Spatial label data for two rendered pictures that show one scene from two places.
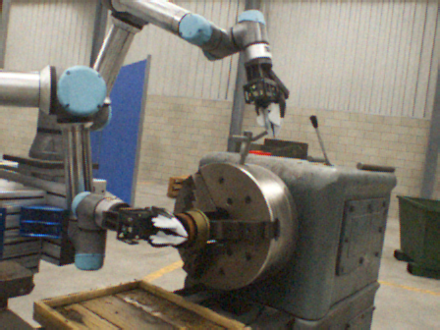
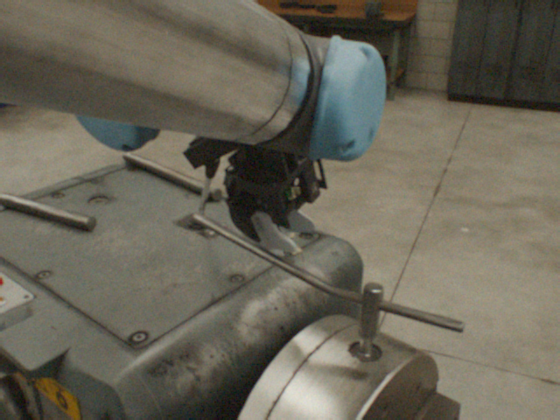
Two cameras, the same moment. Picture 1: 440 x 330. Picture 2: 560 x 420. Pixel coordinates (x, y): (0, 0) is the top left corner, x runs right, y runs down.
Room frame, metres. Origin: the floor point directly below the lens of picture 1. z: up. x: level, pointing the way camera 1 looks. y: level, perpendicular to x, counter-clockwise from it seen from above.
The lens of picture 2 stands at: (1.15, 0.45, 1.66)
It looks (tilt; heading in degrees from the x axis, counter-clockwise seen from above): 27 degrees down; 271
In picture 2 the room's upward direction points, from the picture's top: straight up
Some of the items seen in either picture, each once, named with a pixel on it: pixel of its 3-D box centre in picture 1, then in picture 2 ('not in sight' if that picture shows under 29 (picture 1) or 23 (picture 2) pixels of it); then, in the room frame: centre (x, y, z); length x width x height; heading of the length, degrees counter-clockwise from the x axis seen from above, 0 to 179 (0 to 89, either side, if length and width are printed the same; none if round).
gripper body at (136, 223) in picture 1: (132, 222); not in sight; (0.96, 0.17, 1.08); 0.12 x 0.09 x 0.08; 51
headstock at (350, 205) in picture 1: (297, 219); (136, 341); (1.40, -0.29, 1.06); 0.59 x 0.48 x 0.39; 141
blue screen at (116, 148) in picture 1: (101, 133); not in sight; (7.61, 2.08, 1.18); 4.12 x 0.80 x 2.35; 30
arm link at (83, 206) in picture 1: (93, 209); not in sight; (1.07, 0.29, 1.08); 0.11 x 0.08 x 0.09; 51
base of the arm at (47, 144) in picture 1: (53, 143); not in sight; (1.40, 0.54, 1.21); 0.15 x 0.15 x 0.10
